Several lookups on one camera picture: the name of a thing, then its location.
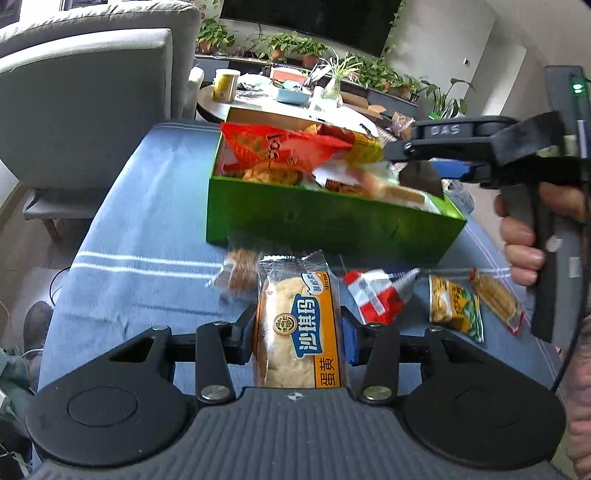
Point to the row of potted plants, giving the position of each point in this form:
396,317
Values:
277,46

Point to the hanging vine plant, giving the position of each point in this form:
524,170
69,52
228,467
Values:
207,7
395,27

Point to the blue tray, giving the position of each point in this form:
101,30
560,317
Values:
293,96

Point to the person's right forearm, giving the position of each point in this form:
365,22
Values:
582,415

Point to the clear yellow biscuit packet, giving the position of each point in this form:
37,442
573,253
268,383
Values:
496,297

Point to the orange chips snack packet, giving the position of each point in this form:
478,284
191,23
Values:
272,175

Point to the dark grey shoe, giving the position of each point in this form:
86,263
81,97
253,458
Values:
38,327

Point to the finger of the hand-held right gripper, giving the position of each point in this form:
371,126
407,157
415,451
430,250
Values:
457,170
438,150

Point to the orange-red snack packet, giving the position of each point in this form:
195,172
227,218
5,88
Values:
286,147

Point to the clear brown cookie packet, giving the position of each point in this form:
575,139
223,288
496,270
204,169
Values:
240,272

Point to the yellow green snack packet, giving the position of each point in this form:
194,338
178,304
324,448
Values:
450,304

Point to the white round table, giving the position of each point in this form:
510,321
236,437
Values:
258,108

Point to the beige pastry snack packet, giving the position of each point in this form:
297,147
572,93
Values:
392,189

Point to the red white snack packet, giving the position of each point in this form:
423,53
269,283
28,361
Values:
376,295

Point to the blue striped tablecloth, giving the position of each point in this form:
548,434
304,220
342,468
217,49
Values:
147,258

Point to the clear plastic bag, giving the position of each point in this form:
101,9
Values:
401,125

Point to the tall leafy plant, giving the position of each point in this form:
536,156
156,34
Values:
445,99

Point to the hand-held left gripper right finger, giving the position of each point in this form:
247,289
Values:
350,339

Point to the orange box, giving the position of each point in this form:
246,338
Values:
286,76

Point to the black television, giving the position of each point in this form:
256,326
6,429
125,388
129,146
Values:
314,23

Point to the yellow can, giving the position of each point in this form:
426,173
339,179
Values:
225,86

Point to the person's right hand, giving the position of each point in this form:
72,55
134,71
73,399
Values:
521,267

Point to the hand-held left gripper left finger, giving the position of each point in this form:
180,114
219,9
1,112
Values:
244,332

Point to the open cardboard box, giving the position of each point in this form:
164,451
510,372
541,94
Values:
364,104

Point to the grey sofa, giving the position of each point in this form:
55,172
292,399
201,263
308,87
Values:
92,115

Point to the green cardboard box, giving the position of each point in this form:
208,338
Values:
323,221

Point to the spider plant in glass vase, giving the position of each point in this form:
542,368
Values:
339,78

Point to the orange egg pastry packet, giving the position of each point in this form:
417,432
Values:
295,332

